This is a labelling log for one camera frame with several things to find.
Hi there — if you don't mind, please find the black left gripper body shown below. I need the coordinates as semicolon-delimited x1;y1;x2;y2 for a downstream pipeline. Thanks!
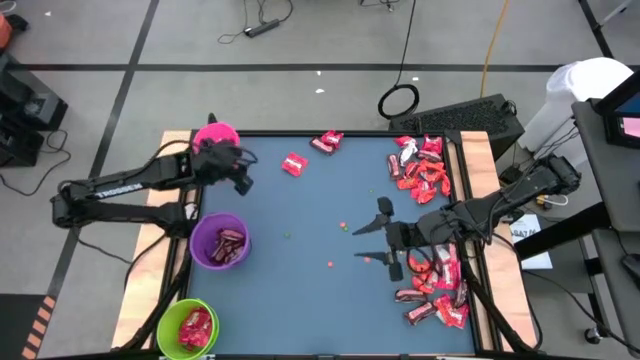
192;142;246;185

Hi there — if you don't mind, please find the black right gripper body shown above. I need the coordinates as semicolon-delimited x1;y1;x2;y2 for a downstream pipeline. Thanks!
385;212;437;251

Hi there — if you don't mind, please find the large red candy packet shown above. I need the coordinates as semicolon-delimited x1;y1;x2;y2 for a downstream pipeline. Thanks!
436;259;462;291
432;293;471;330

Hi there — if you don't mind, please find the red square candy packet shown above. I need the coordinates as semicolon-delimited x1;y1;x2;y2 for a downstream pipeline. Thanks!
280;151;310;178

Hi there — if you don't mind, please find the white silver candy packet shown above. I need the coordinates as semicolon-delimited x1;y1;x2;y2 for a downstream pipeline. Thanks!
398;139;420;167

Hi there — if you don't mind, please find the pink plastic basket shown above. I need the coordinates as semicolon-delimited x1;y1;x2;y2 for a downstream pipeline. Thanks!
192;121;242;151

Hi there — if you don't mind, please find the purple plastic basket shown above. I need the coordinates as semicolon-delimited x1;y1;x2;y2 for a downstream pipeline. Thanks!
188;212;252;272

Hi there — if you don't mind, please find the wooden side board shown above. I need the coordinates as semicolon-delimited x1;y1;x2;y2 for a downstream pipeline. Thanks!
110;130;194;350
459;130;540;351

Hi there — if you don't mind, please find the white paper sheet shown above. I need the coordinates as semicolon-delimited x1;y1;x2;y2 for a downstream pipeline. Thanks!
508;213;554;272

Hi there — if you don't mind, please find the black power strip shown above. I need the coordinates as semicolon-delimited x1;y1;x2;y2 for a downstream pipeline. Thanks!
243;18;282;39

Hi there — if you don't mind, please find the black desk crossbar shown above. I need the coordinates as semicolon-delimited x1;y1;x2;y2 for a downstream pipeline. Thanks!
513;201;615;262

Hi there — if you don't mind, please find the green plastic basket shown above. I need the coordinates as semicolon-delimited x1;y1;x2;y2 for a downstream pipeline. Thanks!
156;298;221;360

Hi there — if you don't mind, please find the grey desk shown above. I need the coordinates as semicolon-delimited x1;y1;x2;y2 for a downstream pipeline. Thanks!
571;98;640;354

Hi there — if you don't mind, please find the black monitor pink screen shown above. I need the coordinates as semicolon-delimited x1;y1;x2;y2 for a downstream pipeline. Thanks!
593;69;640;150

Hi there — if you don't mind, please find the white bagged bin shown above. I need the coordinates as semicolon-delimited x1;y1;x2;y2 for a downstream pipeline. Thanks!
518;56;636;169

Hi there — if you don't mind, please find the small black device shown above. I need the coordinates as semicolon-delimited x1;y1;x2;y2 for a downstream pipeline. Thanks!
4;13;30;34

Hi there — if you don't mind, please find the orange object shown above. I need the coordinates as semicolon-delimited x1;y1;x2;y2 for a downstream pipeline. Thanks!
0;12;15;50

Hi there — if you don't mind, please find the black orange striped mat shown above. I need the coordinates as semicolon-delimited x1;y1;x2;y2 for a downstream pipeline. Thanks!
0;293;58;360

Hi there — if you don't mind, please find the grey chair leg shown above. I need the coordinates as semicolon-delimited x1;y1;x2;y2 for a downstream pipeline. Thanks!
597;0;634;29

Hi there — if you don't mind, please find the black frame strut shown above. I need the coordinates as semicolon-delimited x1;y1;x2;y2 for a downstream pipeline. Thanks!
457;238;542;354
118;238;194;351

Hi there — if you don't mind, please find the black coiled cable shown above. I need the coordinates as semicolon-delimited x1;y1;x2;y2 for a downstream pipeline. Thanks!
376;0;422;121

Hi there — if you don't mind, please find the black floor cable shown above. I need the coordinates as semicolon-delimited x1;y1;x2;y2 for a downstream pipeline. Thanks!
0;128;73;198

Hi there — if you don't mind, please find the thin black power cord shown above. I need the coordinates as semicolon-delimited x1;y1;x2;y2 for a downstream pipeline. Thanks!
216;0;295;46

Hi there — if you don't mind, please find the long yellow cable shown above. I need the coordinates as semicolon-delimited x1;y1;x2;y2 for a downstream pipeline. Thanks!
478;0;512;99

